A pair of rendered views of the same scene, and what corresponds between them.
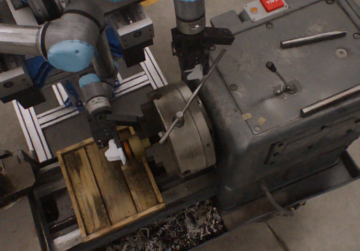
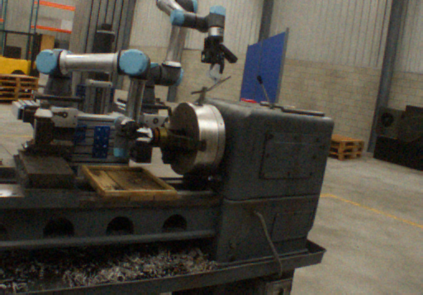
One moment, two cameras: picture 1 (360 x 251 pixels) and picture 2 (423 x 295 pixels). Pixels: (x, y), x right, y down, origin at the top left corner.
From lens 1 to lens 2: 158 cm
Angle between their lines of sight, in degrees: 57
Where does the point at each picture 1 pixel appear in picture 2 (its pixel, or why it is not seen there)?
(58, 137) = not seen: hidden behind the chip
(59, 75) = (83, 156)
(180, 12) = (213, 21)
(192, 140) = (210, 116)
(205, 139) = (219, 119)
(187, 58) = (213, 50)
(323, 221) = not seen: outside the picture
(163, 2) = not seen: hidden behind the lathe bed
